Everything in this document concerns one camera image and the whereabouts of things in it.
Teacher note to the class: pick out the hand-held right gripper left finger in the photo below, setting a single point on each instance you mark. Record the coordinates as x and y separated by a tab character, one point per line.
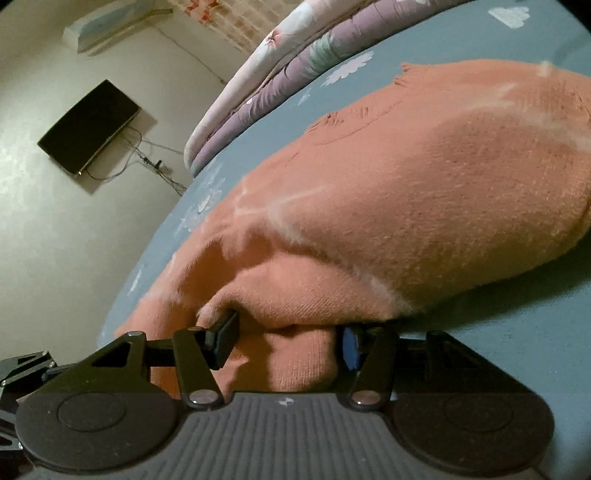
226	342

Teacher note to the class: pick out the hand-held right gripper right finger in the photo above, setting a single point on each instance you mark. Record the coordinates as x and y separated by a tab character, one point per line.
349	348

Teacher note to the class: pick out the bed with teal printed sheet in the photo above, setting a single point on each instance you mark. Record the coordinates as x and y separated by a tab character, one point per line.
508	360

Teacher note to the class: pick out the black wall television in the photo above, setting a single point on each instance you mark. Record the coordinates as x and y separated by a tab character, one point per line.
87	127

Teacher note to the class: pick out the patterned curtain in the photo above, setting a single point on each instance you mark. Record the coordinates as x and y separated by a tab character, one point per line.
231	18

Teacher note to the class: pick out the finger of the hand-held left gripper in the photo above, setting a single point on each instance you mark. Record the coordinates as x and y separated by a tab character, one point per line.
27	374
9	434

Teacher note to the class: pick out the purple floral quilt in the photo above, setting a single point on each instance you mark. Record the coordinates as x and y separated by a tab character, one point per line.
286	87

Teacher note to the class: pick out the white air conditioner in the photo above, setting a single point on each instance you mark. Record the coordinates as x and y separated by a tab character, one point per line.
106	23

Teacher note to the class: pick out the orange striped sweater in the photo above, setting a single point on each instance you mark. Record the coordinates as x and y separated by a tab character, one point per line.
415	184

